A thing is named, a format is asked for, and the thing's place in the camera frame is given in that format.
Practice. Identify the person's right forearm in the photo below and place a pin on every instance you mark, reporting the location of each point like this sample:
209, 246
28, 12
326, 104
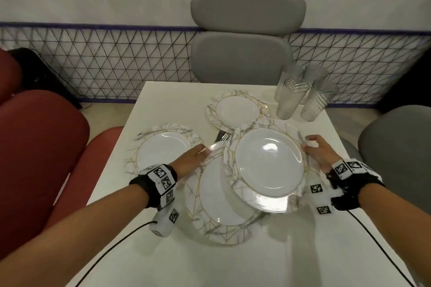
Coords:
397, 216

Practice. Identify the wrist camera with markers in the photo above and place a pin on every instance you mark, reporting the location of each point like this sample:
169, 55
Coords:
350, 172
161, 182

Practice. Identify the red padded chair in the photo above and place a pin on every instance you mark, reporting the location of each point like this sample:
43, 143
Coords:
37, 149
8, 75

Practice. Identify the person's right thumb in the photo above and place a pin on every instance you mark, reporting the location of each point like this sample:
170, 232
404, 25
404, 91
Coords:
310, 151

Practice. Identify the person's left fingers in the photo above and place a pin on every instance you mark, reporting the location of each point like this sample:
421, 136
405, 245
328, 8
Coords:
201, 154

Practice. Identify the clear ribbed glass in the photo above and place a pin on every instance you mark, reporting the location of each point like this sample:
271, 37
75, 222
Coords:
289, 98
316, 101
292, 71
316, 73

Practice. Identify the grey padded chair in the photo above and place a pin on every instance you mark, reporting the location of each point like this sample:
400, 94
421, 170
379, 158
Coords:
397, 149
245, 34

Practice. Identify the person's right hand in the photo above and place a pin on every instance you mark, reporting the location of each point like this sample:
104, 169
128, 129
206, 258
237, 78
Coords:
324, 155

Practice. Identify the left wrist camera with markers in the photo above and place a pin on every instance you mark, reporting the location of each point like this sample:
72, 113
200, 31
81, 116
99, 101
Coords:
161, 182

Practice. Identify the person's left forearm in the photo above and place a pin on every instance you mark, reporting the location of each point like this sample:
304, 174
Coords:
84, 229

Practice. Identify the white marble-pattern plate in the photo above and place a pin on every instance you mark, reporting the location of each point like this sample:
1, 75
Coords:
269, 165
215, 202
235, 110
161, 150

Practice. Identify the right wrist camera with markers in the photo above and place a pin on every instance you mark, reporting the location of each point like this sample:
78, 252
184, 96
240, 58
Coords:
350, 172

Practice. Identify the silver fork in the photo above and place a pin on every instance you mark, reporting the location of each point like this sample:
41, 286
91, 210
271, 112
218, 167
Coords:
221, 136

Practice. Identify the person's left hand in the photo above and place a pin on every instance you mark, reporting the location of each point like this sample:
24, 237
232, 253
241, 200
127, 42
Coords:
188, 163

